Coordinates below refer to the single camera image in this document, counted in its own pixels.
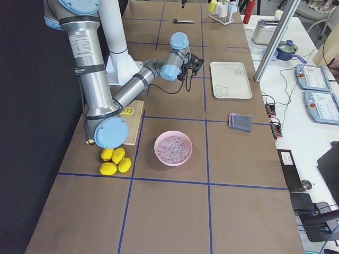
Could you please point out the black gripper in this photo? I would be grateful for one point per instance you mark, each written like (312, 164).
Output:
(192, 63)

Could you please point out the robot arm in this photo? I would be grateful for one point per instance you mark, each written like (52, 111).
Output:
(81, 20)

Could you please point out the yellow cup on rack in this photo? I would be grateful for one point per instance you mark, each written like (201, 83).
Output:
(212, 6)

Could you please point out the pink cup on rack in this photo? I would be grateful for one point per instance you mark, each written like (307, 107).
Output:
(222, 11)

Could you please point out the white cup rack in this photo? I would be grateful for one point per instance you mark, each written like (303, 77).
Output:
(232, 7)

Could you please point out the clear ice cubes pile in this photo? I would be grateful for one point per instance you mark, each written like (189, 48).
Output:
(173, 150)

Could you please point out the red bottle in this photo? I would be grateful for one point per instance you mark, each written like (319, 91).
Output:
(249, 10)

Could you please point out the cream toaster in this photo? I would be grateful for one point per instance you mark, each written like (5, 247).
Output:
(264, 31)

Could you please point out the cream bear tray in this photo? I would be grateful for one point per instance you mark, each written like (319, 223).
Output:
(230, 80)

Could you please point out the blue saucepan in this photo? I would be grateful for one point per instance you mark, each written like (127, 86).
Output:
(287, 50)

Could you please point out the lemon slices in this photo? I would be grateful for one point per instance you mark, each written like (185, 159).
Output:
(127, 111)

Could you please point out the wooden cutting board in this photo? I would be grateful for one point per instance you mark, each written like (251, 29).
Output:
(133, 122)

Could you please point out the grey folded cloth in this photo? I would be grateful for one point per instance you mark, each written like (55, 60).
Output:
(240, 122)

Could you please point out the pink bowl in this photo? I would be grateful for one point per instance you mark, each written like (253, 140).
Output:
(179, 134)

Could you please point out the upper teach pendant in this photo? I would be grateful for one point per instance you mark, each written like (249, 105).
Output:
(311, 77)

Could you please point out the teach pendant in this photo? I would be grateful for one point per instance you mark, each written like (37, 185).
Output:
(311, 77)
(322, 106)

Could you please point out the yellow lemon upper right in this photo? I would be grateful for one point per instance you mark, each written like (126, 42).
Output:
(118, 154)

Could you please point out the yellow lemon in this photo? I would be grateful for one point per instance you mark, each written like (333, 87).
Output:
(124, 165)
(106, 154)
(108, 168)
(118, 154)

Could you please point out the yellow plastic knife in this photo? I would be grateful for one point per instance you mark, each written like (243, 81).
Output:
(90, 141)

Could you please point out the yellow lemon upper left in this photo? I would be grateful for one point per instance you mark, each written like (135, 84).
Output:
(106, 154)

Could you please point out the yellow lemon lower right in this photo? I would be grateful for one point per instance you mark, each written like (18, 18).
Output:
(124, 165)

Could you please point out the lower teach pendant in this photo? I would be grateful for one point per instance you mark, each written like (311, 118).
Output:
(322, 106)

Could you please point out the yellow lemon lower left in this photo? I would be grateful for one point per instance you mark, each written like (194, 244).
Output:
(108, 168)

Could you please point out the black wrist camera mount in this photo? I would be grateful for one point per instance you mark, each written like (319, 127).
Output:
(195, 64)

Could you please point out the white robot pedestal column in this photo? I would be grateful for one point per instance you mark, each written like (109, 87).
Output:
(121, 66)

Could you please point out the aluminium frame post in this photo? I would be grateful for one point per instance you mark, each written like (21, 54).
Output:
(284, 21)

